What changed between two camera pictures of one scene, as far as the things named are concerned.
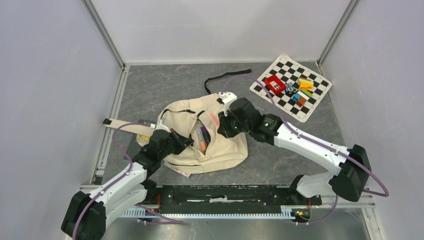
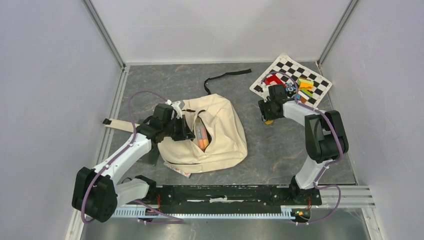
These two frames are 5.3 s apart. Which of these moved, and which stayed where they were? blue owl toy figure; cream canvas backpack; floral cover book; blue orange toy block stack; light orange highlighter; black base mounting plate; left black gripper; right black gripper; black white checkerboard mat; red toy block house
Moved: cream canvas backpack; light orange highlighter; right black gripper; left black gripper
Stayed: red toy block house; blue owl toy figure; blue orange toy block stack; floral cover book; black base mounting plate; black white checkerboard mat
